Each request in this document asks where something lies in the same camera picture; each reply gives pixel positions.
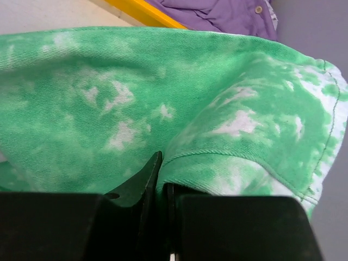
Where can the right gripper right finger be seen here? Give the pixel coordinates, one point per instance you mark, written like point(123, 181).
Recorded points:
point(258, 228)

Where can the green tie-dye trousers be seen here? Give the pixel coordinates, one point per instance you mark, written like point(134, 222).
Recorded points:
point(83, 109)

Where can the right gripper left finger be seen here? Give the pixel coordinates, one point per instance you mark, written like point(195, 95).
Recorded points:
point(79, 226)

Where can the purple trousers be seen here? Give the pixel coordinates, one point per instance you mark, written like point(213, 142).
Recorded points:
point(244, 17)

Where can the yellow plastic tray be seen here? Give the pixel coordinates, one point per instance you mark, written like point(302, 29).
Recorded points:
point(145, 13)

